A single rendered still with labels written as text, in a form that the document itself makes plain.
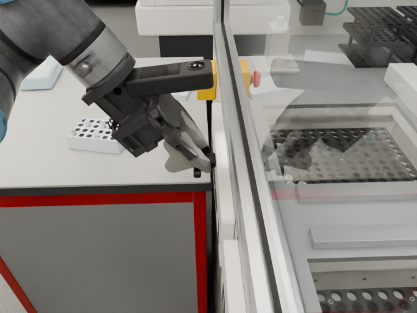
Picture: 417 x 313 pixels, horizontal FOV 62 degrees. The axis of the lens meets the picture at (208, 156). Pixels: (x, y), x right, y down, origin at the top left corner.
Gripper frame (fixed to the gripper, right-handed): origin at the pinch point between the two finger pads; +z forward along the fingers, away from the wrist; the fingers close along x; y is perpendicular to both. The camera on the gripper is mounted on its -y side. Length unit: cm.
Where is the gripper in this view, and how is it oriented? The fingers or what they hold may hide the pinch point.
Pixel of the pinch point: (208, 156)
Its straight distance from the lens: 56.4
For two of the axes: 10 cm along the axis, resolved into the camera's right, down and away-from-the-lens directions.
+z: 5.7, 6.1, 5.4
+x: 0.4, 6.4, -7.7
